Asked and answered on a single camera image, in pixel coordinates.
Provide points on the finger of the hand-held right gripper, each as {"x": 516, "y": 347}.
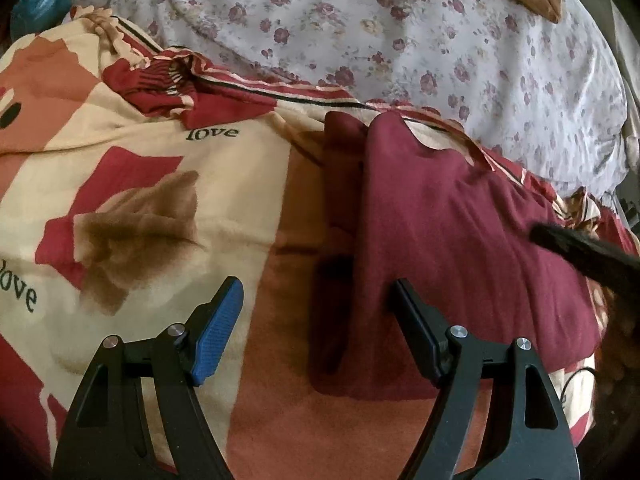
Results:
{"x": 585, "y": 255}

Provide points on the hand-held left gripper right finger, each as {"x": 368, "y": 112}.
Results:
{"x": 416, "y": 322}

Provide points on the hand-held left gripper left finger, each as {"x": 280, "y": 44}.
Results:
{"x": 220, "y": 332}

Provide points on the maroon garment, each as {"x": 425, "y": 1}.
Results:
{"x": 450, "y": 240}

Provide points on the cream and red printed blanket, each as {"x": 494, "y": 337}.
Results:
{"x": 165, "y": 200}

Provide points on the white floral bedsheet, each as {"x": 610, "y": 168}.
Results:
{"x": 350, "y": 20}

